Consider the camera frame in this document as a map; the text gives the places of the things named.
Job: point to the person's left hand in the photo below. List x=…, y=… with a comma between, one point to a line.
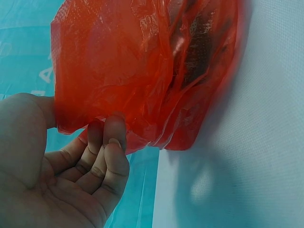
x=35, y=190

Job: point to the person's left thumb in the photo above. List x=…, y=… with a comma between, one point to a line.
x=31, y=111

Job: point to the red plastic bag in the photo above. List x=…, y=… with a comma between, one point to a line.
x=118, y=71

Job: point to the dark brown object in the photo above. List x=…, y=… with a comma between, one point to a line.
x=198, y=54

